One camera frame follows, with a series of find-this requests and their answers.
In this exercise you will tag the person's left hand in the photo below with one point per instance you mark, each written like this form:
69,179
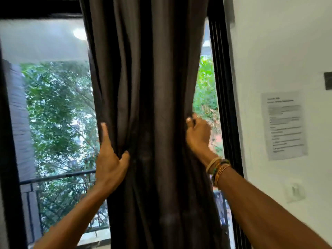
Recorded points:
110,171

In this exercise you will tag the person's right hand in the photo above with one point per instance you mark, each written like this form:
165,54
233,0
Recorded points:
199,137

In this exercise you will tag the dark brown curtain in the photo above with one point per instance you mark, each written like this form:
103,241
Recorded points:
145,75

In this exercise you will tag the person's right forearm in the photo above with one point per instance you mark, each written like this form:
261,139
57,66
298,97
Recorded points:
259,217

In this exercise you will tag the person's left forearm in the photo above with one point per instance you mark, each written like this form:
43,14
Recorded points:
72,223

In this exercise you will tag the black metal balcony railing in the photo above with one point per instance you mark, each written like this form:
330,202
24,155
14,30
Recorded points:
52,176

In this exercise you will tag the black WS 05 sign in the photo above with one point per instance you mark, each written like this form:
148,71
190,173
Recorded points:
328,80

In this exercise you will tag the white paper wall notice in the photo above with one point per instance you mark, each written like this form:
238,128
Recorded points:
284,127

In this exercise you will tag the white wall switch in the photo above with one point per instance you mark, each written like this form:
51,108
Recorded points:
294,191

